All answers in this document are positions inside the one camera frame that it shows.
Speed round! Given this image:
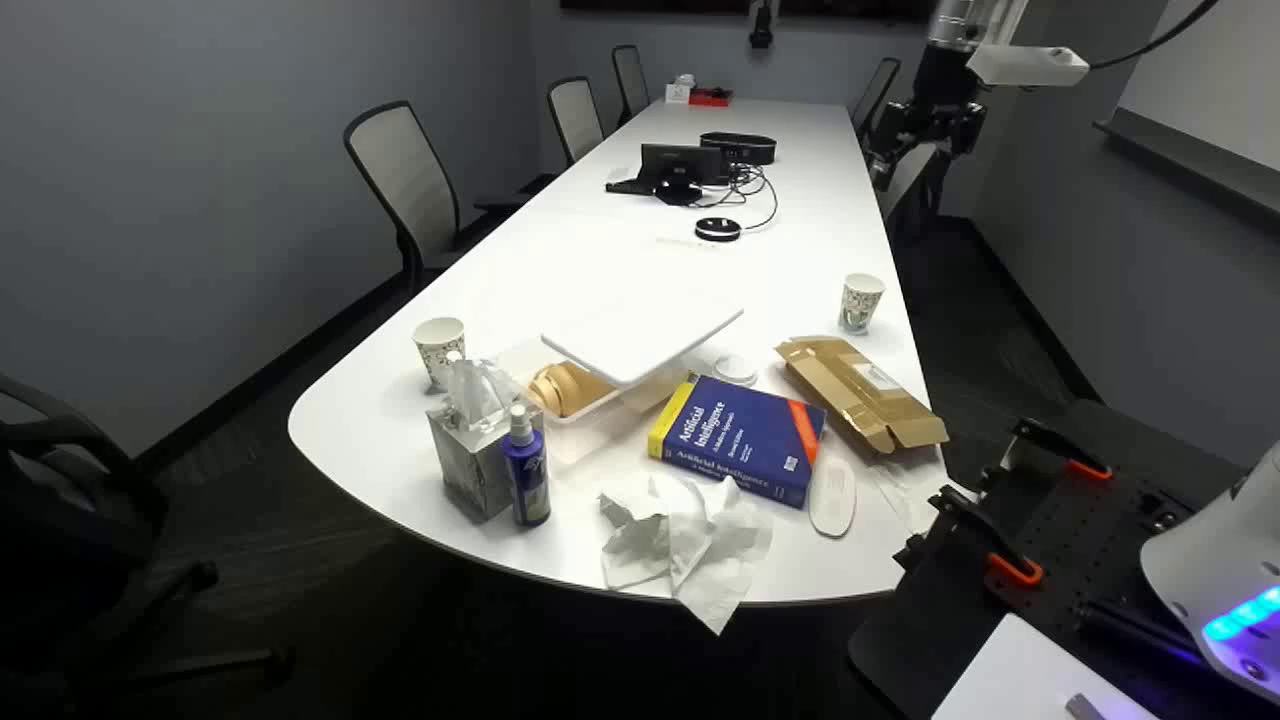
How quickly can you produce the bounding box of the blue book with yellow spine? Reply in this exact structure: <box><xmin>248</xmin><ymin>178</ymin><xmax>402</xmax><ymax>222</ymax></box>
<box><xmin>642</xmin><ymin>372</ymin><xmax>830</xmax><ymax>511</ymax></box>

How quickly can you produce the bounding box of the plain white paper cup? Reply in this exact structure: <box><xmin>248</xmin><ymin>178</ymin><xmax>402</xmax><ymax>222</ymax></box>
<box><xmin>407</xmin><ymin>313</ymin><xmax>470</xmax><ymax>395</ymax></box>

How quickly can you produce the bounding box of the black robot mounting cart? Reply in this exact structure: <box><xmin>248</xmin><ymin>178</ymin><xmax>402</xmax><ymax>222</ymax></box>
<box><xmin>849</xmin><ymin>395</ymin><xmax>1280</xmax><ymax>720</ymax></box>

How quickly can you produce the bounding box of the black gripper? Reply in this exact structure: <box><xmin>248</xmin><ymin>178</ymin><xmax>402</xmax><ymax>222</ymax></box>
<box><xmin>874</xmin><ymin>47</ymin><xmax>991</xmax><ymax>153</ymax></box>

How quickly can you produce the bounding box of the crumpled white tissue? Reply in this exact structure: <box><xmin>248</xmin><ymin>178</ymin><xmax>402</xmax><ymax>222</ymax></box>
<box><xmin>592</xmin><ymin>471</ymin><xmax>775</xmax><ymax>641</ymax></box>

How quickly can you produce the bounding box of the bread in takeout container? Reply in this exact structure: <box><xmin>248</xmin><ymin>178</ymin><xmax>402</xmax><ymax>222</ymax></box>
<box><xmin>527</xmin><ymin>356</ymin><xmax>619</xmax><ymax>418</ymax></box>

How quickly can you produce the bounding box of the large grey mesh chair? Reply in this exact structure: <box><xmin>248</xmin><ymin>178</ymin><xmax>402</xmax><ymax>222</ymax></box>
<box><xmin>340</xmin><ymin>94</ymin><xmax>487</xmax><ymax>292</ymax></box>

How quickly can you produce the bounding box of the white sheet on cart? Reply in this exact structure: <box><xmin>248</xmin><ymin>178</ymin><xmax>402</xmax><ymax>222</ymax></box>
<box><xmin>928</xmin><ymin>606</ymin><xmax>1162</xmax><ymax>720</ymax></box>

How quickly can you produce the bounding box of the white styrofoam takeout container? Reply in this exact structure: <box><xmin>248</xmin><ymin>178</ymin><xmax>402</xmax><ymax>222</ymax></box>
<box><xmin>512</xmin><ymin>292</ymin><xmax>749</xmax><ymax>431</ymax></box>

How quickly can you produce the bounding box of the dark mesh chair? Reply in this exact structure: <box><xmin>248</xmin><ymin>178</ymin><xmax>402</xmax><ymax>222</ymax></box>
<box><xmin>853</xmin><ymin>50</ymin><xmax>904</xmax><ymax>137</ymax></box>

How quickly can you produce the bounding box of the black armrest office chair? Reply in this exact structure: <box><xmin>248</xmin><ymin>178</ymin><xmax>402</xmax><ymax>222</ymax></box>
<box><xmin>0</xmin><ymin>372</ymin><xmax>290</xmax><ymax>720</ymax></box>

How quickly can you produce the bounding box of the open brown cardboard box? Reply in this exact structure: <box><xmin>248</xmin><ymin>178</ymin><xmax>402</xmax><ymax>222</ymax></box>
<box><xmin>775</xmin><ymin>330</ymin><xmax>951</xmax><ymax>458</ymax></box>

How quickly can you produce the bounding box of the thin black table cable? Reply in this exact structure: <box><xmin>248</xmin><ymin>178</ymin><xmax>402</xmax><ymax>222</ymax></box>
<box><xmin>715</xmin><ymin>163</ymin><xmax>784</xmax><ymax>236</ymax></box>

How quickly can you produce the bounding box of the patterned white paper cup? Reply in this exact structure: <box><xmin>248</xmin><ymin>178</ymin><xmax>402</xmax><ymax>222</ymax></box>
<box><xmin>837</xmin><ymin>267</ymin><xmax>890</xmax><ymax>335</ymax></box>

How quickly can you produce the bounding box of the black hanging camera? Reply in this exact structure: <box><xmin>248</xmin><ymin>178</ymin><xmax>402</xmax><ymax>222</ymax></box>
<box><xmin>742</xmin><ymin>0</ymin><xmax>778</xmax><ymax>50</ymax></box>

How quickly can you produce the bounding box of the blue-labelled spray bottle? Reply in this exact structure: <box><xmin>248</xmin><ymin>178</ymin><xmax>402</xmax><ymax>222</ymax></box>
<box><xmin>500</xmin><ymin>395</ymin><xmax>557</xmax><ymax>533</ymax></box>

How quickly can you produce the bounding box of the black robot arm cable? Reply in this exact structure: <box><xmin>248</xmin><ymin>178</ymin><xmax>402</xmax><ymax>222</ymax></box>
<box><xmin>1084</xmin><ymin>0</ymin><xmax>1222</xmax><ymax>71</ymax></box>

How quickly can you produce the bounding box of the wall whiteboard with tray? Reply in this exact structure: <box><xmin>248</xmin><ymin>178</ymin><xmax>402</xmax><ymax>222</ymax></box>
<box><xmin>1093</xmin><ymin>0</ymin><xmax>1280</xmax><ymax>222</ymax></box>

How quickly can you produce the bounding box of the black orange clamp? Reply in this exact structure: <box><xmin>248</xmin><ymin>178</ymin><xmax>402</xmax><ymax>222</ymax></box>
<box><xmin>928</xmin><ymin>478</ymin><xmax>1049</xmax><ymax>596</ymax></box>
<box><xmin>994</xmin><ymin>415</ymin><xmax>1120</xmax><ymax>487</ymax></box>

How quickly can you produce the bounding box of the grey tissue box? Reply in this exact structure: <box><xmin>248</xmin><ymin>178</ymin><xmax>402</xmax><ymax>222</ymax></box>
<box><xmin>422</xmin><ymin>347</ymin><xmax>522</xmax><ymax>529</ymax></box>

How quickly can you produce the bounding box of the black wall screen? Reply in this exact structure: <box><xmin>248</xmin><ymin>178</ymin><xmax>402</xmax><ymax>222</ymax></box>
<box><xmin>557</xmin><ymin>0</ymin><xmax>935</xmax><ymax>24</ymax></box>

